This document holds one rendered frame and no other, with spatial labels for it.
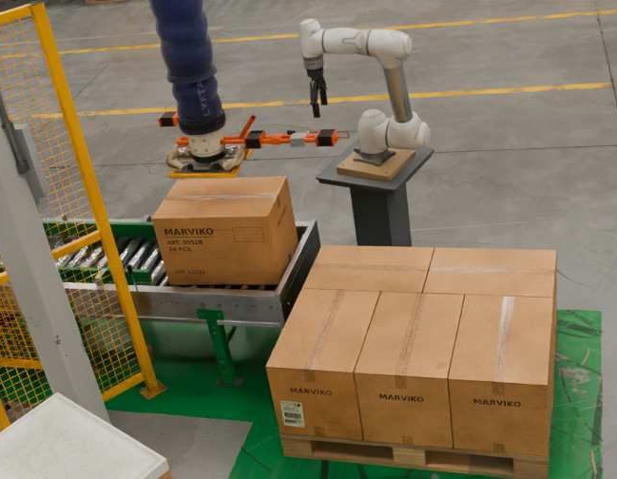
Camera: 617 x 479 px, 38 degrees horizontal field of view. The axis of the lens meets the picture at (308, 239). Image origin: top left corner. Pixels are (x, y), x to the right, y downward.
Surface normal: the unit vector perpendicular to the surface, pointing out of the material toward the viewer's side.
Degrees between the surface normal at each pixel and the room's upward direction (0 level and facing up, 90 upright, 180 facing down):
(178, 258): 90
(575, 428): 0
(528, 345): 0
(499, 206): 0
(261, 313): 90
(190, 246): 90
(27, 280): 90
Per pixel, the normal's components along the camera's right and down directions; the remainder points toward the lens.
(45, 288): 0.96, 0.02
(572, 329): -0.15, -0.84
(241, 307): -0.26, 0.53
